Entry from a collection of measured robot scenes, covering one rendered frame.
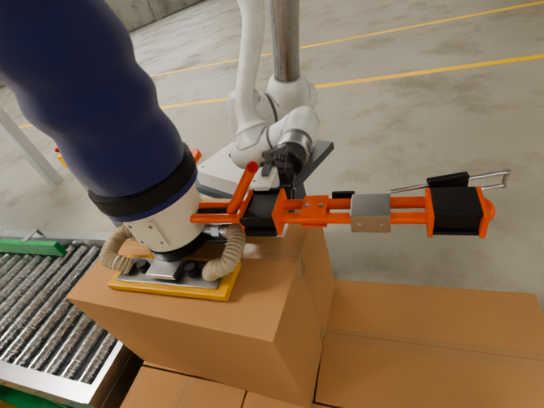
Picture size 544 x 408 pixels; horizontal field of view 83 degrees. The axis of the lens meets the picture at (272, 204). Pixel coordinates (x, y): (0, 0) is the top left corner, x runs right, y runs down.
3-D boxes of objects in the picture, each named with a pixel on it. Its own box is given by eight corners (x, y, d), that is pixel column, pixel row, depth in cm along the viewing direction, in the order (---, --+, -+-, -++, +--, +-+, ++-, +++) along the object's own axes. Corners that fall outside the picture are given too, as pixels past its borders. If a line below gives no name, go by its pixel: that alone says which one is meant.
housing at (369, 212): (351, 234, 58) (349, 217, 55) (354, 209, 63) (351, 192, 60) (391, 234, 56) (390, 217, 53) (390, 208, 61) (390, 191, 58)
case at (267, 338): (142, 360, 107) (64, 297, 82) (197, 266, 133) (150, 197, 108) (310, 410, 83) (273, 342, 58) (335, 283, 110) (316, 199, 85)
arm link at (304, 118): (322, 152, 83) (282, 167, 90) (329, 124, 94) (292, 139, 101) (303, 119, 78) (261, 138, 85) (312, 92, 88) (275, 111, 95)
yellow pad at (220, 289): (110, 289, 79) (98, 278, 75) (132, 257, 86) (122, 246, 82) (227, 302, 66) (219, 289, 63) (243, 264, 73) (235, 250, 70)
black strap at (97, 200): (77, 218, 65) (64, 204, 62) (138, 155, 81) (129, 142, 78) (164, 218, 57) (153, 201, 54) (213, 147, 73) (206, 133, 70)
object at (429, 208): (427, 237, 53) (429, 217, 50) (423, 208, 58) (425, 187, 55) (485, 239, 50) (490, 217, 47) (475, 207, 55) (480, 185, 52)
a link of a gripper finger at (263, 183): (277, 169, 65) (276, 166, 64) (268, 190, 60) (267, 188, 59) (264, 169, 66) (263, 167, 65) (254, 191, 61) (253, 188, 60)
